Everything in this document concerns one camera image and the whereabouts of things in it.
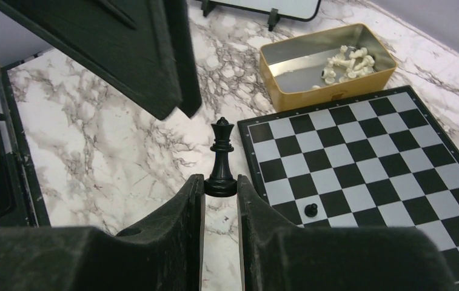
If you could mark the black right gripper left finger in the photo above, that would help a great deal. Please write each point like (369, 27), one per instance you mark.
(162, 251)

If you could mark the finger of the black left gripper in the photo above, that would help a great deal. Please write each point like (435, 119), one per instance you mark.
(142, 48)

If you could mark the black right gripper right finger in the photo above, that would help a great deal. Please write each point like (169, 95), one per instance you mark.
(275, 254)

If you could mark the black chess pawn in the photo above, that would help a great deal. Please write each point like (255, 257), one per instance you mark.
(311, 210)

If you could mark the black chess queen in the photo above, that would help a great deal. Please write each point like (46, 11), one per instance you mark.
(221, 183)

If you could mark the pile of white chess pieces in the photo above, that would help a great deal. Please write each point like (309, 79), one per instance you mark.
(347, 64)

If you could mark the black and silver chessboard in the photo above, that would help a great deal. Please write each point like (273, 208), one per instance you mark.
(379, 159)

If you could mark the small whiteboard with stand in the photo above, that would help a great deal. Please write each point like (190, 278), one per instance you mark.
(299, 10)

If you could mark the black mounting rail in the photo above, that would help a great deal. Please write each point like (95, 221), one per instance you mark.
(4, 152)

